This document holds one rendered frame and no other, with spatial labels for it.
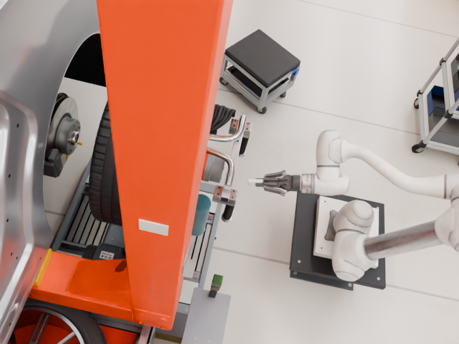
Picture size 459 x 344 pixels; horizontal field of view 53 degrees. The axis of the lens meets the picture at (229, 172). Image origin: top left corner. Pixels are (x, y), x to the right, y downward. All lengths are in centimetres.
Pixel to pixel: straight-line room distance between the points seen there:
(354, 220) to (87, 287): 124
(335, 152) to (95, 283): 110
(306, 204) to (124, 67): 201
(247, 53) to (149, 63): 251
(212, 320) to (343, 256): 66
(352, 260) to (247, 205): 89
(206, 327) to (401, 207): 164
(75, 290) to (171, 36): 139
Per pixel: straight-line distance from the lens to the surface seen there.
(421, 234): 202
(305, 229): 253
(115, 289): 175
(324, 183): 206
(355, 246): 221
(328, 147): 206
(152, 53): 66
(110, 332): 228
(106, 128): 168
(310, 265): 246
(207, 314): 212
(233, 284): 265
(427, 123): 353
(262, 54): 319
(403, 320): 290
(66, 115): 204
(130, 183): 97
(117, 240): 247
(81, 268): 192
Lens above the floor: 248
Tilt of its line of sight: 57 degrees down
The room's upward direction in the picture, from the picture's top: 15 degrees clockwise
